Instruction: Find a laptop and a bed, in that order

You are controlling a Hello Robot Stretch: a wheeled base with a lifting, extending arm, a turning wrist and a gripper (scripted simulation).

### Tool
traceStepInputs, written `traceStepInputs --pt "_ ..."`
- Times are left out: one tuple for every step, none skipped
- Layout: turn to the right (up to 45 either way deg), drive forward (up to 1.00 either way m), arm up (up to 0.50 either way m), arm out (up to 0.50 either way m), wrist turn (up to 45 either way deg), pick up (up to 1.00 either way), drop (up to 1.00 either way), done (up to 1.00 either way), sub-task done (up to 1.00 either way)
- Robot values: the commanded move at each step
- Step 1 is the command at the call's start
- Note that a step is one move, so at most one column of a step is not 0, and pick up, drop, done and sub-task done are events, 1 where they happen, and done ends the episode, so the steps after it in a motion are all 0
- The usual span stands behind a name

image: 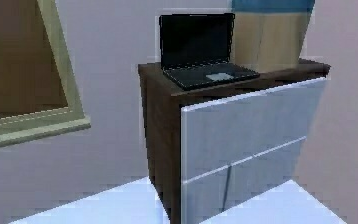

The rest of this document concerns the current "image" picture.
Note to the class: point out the cream framed window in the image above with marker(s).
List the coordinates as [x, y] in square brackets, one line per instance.
[27, 66]

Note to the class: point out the black laptop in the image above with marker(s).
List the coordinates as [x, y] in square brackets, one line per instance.
[193, 43]

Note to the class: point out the brown chest of drawers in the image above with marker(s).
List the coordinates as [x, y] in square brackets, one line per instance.
[240, 140]

